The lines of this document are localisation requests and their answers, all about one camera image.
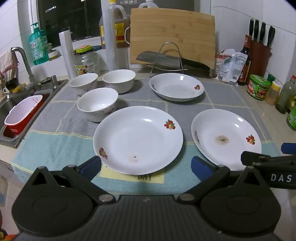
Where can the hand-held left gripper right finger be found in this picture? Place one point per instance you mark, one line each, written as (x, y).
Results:
(201, 166)

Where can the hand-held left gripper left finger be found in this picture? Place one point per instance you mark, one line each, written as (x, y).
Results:
(91, 165)

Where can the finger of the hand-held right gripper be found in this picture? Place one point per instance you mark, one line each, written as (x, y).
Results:
(252, 158)
(289, 148)

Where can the white bowl floral outside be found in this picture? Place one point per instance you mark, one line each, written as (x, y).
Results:
(97, 104)
(84, 83)

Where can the white floral plate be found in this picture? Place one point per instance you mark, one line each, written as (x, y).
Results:
(175, 87)

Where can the plain white bowl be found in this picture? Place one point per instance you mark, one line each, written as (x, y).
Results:
(119, 81)

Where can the green plastic bottle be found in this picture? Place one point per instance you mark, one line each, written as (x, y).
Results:
(292, 117)

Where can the grey and teal checked cloth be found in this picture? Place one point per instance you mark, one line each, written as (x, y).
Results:
(53, 143)

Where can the clear bottle dark contents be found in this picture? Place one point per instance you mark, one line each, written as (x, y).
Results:
(285, 97)

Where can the yellow-lid spice jar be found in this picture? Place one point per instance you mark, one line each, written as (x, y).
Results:
(272, 93)

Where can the green-lid sauce jar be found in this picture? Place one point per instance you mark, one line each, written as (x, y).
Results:
(257, 88)

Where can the small green-cap bottle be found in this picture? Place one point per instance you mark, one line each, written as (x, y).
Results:
(271, 78)

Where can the steel sink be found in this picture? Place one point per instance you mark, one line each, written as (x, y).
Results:
(44, 91)

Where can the red and white basket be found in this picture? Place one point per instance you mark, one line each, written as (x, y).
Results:
(20, 111)

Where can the white and blue packet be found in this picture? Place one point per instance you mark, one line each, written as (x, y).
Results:
(233, 69)

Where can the dark soy sauce bottle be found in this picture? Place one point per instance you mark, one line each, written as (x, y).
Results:
(245, 67)

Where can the brown knife block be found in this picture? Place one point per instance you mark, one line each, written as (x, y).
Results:
(260, 60)

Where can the steel drain stopper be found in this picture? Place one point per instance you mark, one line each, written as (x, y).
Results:
(46, 81)

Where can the glass jar yellow lid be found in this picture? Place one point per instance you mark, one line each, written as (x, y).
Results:
(86, 62)

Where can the red and white packet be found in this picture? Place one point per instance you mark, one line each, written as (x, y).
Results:
(221, 59)

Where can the yellow sponge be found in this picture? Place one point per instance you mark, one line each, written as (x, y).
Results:
(19, 88)

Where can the short plastic wrap roll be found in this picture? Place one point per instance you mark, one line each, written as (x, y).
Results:
(68, 55)

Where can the small potted plant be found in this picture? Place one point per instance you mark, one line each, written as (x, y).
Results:
(52, 54)

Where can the steel faucet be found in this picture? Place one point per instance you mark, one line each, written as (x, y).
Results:
(25, 62)

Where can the tall plastic wrap roll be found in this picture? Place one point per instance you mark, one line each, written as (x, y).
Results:
(110, 39)

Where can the green dish soap bottle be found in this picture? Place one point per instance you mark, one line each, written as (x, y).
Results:
(38, 46)

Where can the pink hanging rag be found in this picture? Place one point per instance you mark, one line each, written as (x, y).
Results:
(7, 62)

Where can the bamboo cutting board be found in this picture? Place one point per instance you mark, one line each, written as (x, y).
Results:
(171, 30)

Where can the brown cooking oil bottle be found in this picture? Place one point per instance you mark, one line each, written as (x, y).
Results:
(121, 27)

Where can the dark window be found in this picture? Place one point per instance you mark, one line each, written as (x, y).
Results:
(69, 18)

